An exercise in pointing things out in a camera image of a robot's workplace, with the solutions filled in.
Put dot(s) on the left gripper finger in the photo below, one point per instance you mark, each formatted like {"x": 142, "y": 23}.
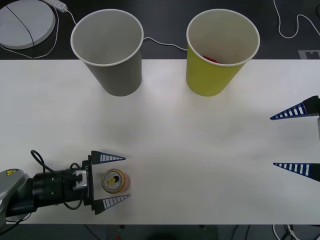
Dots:
{"x": 105, "y": 157}
{"x": 110, "y": 202}

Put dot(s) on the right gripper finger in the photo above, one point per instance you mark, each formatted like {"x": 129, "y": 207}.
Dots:
{"x": 310, "y": 170}
{"x": 308, "y": 108}

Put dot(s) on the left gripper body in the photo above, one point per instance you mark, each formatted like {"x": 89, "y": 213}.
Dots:
{"x": 90, "y": 180}

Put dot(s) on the yellow and orange drink can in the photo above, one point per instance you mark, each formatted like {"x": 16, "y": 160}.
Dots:
{"x": 115, "y": 181}

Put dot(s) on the grey marker sheet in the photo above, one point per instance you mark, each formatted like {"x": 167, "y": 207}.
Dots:
{"x": 310, "y": 54}

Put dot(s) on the yellow-green plastic bin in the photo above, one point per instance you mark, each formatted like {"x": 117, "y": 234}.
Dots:
{"x": 207, "y": 80}

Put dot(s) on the red can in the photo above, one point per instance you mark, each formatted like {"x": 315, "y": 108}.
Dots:
{"x": 210, "y": 59}

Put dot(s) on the white round disc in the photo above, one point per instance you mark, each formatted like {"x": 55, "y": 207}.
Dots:
{"x": 25, "y": 22}

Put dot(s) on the white power strip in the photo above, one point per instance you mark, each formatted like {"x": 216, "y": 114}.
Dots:
{"x": 56, "y": 3}

